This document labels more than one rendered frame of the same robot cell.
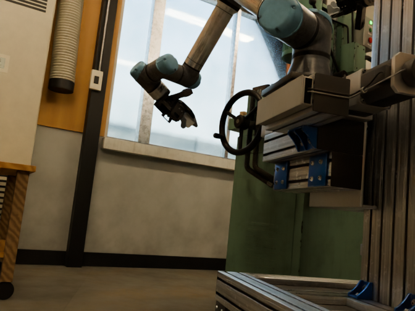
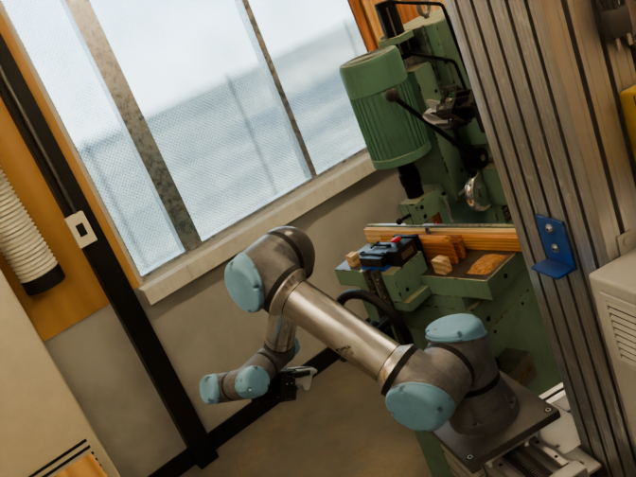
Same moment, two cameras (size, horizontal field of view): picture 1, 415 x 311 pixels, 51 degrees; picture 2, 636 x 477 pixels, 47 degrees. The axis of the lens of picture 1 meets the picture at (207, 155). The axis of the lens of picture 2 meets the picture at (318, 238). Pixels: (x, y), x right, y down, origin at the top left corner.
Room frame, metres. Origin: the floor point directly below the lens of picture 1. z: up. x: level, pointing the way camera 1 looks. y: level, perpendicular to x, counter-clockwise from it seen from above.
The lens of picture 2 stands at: (-0.02, -0.14, 1.77)
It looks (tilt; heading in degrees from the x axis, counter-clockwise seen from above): 19 degrees down; 1
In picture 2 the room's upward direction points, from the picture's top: 22 degrees counter-clockwise
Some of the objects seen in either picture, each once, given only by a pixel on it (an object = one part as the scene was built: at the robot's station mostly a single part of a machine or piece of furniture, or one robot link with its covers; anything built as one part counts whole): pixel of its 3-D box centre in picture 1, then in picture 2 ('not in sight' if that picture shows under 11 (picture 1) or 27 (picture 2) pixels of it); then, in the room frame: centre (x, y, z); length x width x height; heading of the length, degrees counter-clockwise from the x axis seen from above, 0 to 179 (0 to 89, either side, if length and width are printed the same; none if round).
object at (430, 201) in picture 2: not in sight; (425, 206); (2.06, -0.42, 1.03); 0.14 x 0.07 x 0.09; 128
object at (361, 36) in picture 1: (364, 34); not in sight; (2.13, -0.74, 1.40); 0.10 x 0.06 x 0.16; 128
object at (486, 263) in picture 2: not in sight; (485, 261); (1.79, -0.49, 0.91); 0.10 x 0.07 x 0.02; 128
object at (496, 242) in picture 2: not in sight; (456, 241); (1.97, -0.46, 0.92); 0.60 x 0.02 x 0.04; 38
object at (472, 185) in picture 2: not in sight; (479, 190); (2.03, -0.58, 1.02); 0.12 x 0.03 x 0.12; 128
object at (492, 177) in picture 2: not in sight; (499, 182); (2.03, -0.64, 1.02); 0.09 x 0.07 x 0.12; 38
